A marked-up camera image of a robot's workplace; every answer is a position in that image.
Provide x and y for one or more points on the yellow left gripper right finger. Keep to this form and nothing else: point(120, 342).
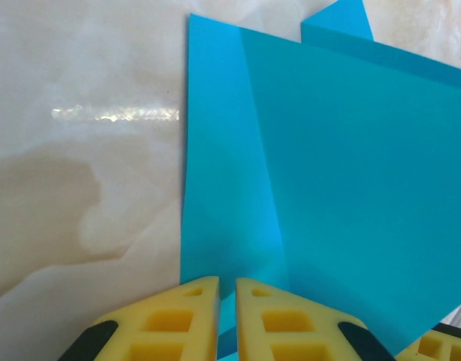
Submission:
point(290, 327)

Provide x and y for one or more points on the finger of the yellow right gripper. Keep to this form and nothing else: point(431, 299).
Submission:
point(444, 347)

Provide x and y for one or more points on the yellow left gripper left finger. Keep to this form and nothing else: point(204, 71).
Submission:
point(166, 323)

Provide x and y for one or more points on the teal cloth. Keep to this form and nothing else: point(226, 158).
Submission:
point(346, 169)

